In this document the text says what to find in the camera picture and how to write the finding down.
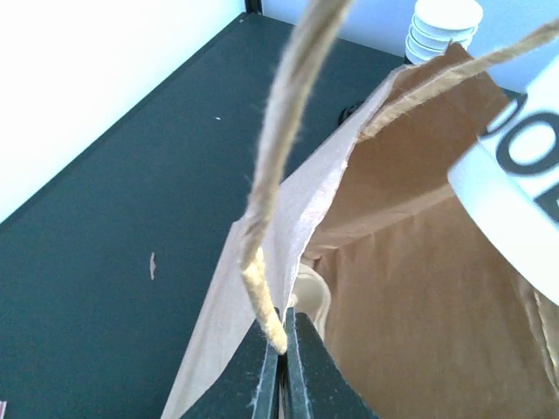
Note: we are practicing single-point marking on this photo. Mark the single white paper cup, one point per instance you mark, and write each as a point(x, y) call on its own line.
point(508, 182)

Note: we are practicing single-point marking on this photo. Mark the brown paper bag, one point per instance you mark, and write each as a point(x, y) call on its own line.
point(428, 319)

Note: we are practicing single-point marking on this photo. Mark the single brown pulp carrier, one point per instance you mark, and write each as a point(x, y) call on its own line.
point(312, 296)

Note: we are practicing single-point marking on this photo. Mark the black lid stack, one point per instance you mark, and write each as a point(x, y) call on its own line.
point(347, 112)

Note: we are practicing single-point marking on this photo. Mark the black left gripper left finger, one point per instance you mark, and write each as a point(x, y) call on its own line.
point(249, 386)

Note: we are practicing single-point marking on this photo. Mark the right paper cup stack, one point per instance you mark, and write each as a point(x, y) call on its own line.
point(436, 24)

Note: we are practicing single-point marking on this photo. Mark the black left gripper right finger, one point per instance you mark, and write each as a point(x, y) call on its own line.
point(313, 385)

